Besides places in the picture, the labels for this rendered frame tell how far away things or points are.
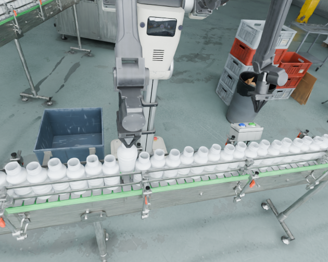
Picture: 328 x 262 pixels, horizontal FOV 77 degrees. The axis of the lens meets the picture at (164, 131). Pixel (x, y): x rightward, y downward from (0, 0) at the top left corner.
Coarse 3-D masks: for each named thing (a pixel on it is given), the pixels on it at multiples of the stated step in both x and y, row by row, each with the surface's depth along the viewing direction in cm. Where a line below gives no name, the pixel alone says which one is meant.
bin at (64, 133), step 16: (48, 112) 117; (64, 112) 120; (80, 112) 122; (96, 112) 125; (48, 128) 120; (64, 128) 128; (80, 128) 131; (96, 128) 134; (48, 144) 118; (64, 144) 127; (80, 144) 129; (96, 144) 130; (48, 160) 94; (64, 160) 104; (80, 160) 107
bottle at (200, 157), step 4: (200, 148) 82; (204, 148) 82; (196, 152) 84; (200, 152) 80; (204, 152) 83; (196, 156) 82; (200, 156) 81; (204, 156) 80; (196, 160) 82; (200, 160) 81; (204, 160) 82; (192, 164) 85; (196, 164) 83; (192, 168) 86; (196, 168) 84; (200, 168) 84; (192, 172) 87; (196, 172) 86; (200, 172) 86; (196, 176) 88
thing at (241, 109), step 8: (248, 72) 266; (240, 80) 249; (256, 80) 271; (240, 88) 251; (248, 88) 241; (272, 88) 253; (240, 96) 254; (248, 96) 246; (232, 104) 272; (240, 104) 259; (248, 104) 253; (232, 112) 275; (240, 112) 265; (248, 112) 261; (232, 120) 279; (240, 120) 272; (248, 120) 271
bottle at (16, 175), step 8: (8, 168) 65; (16, 168) 64; (24, 168) 68; (8, 176) 65; (16, 176) 65; (24, 176) 67; (16, 184) 66; (24, 184) 68; (16, 192) 69; (24, 192) 70; (32, 192) 73
